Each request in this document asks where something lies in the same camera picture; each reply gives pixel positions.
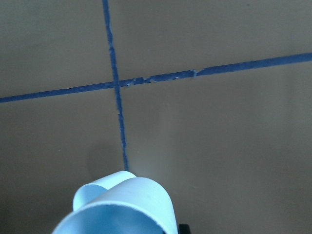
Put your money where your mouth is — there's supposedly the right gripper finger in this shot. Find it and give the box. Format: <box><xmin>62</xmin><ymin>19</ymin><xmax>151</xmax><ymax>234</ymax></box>
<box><xmin>178</xmin><ymin>224</ymin><xmax>190</xmax><ymax>234</ymax></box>

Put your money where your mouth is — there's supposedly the light blue cup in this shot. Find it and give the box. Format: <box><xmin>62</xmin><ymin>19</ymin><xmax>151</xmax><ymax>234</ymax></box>
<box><xmin>53</xmin><ymin>177</ymin><xmax>178</xmax><ymax>234</ymax></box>

